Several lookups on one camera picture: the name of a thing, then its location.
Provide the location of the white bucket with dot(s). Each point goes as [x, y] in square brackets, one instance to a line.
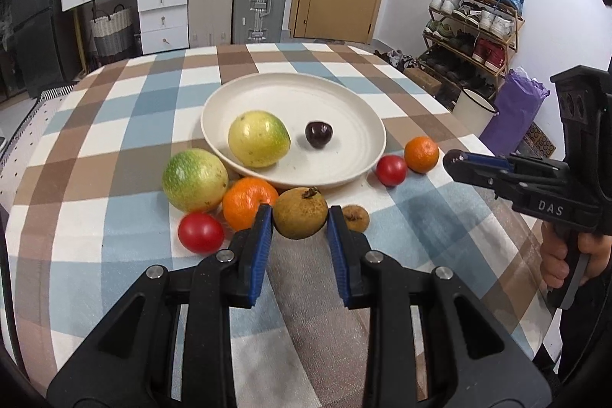
[471, 111]

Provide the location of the dark red cherry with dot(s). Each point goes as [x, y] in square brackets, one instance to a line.
[318, 134]

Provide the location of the silver suitcase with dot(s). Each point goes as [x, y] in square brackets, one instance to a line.
[260, 1]

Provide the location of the wooden stick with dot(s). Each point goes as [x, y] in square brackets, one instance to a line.
[80, 40]

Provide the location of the beige suitcase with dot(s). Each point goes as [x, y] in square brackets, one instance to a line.
[210, 1]

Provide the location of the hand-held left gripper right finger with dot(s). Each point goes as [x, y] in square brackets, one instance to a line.
[337, 260]

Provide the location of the person's dark clothing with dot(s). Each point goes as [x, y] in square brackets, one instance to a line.
[588, 331]

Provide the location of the cream round plate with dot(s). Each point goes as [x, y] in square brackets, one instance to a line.
[306, 97]

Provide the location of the white drawer cabinet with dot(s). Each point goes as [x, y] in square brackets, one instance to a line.
[162, 18]

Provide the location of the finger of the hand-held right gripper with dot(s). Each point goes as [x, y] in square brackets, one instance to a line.
[471, 176]
[483, 160]

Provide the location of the large brown pear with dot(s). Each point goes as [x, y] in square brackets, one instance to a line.
[300, 214]

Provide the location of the purple bag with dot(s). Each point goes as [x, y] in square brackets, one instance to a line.
[516, 111]

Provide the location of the pile of dark shoes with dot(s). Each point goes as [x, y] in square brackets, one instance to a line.
[397, 59]

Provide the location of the yellow-green round fruit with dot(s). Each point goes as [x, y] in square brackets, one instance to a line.
[258, 139]

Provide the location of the grey and white woven basket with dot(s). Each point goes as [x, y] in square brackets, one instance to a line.
[112, 33]

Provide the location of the checkered tablecloth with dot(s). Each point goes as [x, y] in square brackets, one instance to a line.
[119, 140]

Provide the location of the small red tomato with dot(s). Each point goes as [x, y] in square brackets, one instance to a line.
[391, 170]

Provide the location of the person's right hand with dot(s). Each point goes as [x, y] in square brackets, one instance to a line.
[552, 255]

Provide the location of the white dotted floor mat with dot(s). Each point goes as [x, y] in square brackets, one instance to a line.
[28, 126]

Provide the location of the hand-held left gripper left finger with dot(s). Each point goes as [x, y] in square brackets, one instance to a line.
[260, 255]

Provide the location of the cardboard box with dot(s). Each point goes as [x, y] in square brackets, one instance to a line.
[423, 79]

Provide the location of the black refrigerator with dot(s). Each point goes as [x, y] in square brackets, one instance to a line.
[33, 6]

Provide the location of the large red tomato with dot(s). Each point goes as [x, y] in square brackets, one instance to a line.
[201, 233]

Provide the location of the small orange tangerine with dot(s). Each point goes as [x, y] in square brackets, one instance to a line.
[421, 154]

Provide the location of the patterned doormat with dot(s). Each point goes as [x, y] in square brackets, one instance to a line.
[540, 138]

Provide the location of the large orange tangerine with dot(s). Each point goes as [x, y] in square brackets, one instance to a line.
[246, 202]

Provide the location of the wooden shoe rack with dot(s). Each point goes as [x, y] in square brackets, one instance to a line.
[507, 71]

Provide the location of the small brown pear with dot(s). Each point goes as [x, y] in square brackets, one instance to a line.
[357, 219]

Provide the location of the green speckled round fruit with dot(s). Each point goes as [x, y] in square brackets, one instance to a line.
[193, 181]

